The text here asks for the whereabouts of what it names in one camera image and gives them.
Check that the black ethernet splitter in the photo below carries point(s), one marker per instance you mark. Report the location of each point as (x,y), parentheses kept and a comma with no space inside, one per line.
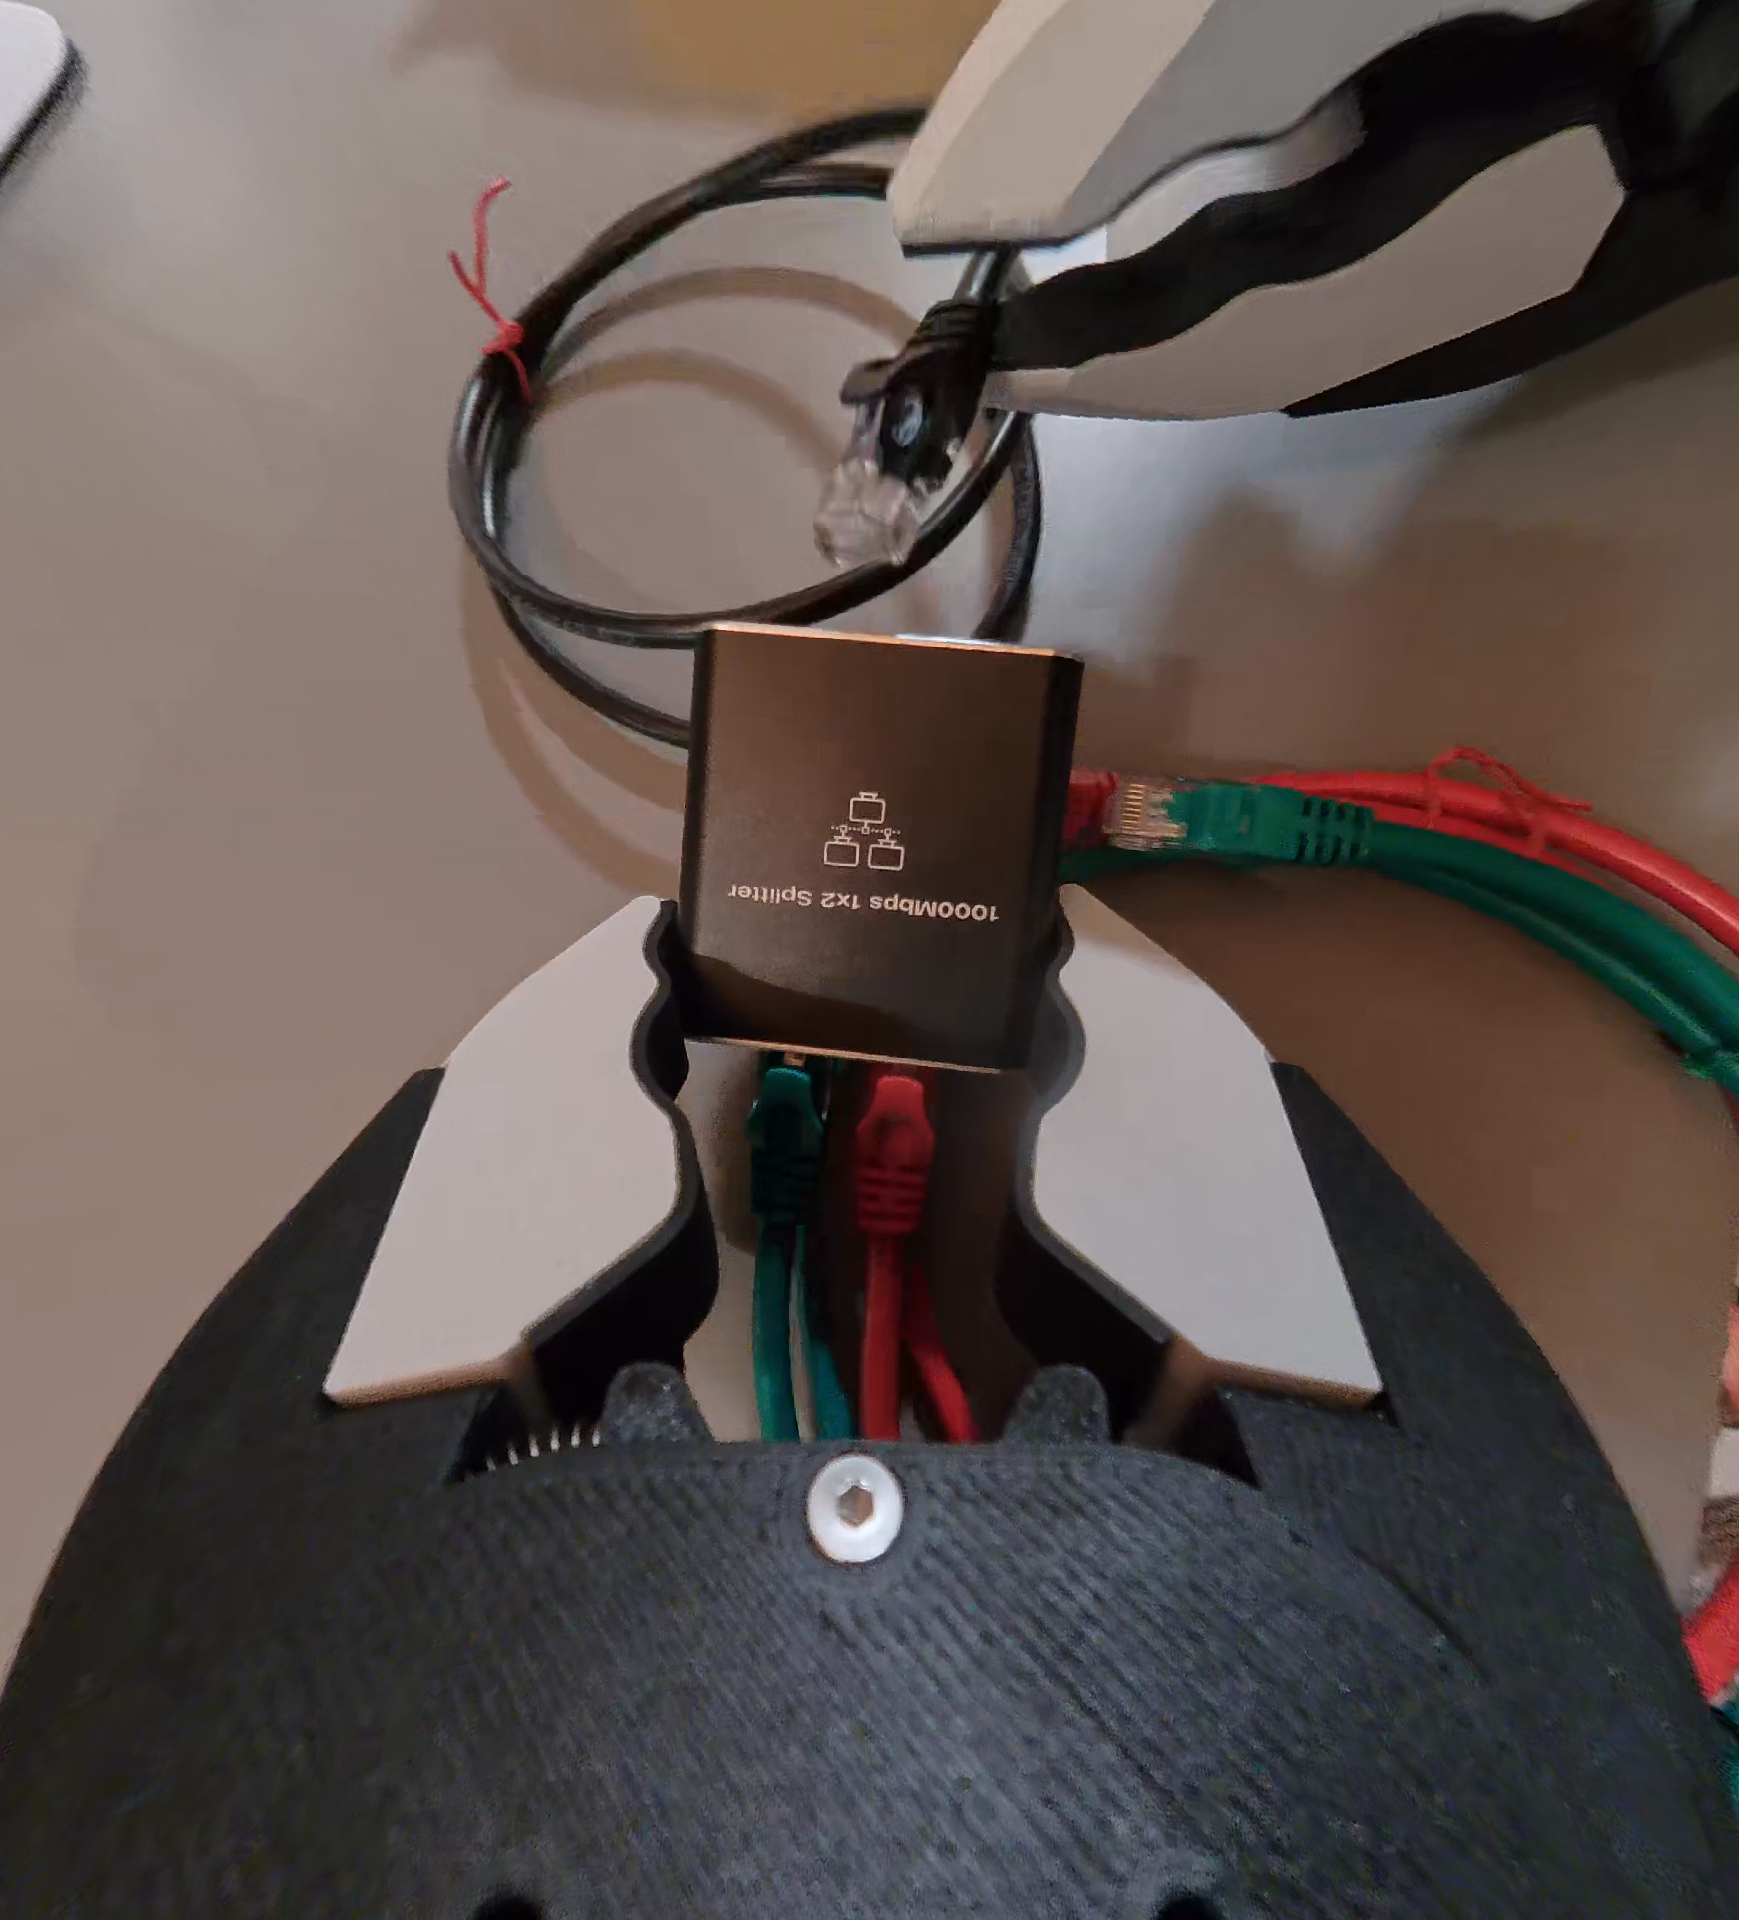
(876,750)

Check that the grey desk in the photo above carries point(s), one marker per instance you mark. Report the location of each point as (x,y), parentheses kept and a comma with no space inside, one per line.
(209,674)

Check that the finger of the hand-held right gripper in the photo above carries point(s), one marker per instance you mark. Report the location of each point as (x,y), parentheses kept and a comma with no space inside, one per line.
(1380,254)
(1110,104)

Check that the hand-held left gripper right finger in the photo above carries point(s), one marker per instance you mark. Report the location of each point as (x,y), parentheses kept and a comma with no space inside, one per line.
(1200,1201)

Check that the red twist tie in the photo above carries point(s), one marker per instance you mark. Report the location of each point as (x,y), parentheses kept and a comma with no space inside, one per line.
(507,339)
(1500,789)

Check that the green twist tie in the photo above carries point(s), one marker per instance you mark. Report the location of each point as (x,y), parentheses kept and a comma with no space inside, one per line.
(1732,1056)

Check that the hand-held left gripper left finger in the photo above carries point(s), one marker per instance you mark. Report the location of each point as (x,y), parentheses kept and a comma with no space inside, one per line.
(525,1185)

